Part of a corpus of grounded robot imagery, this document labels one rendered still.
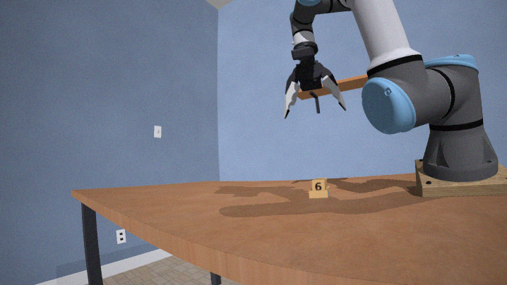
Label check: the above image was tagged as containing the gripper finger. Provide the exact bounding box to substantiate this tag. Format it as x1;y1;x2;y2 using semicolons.
284;70;300;119
320;64;346;111

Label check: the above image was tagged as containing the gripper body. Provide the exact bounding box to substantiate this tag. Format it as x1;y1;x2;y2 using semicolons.
293;41;322;91

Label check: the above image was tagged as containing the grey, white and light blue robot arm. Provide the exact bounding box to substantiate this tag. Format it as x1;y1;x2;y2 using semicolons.
290;0;499;182

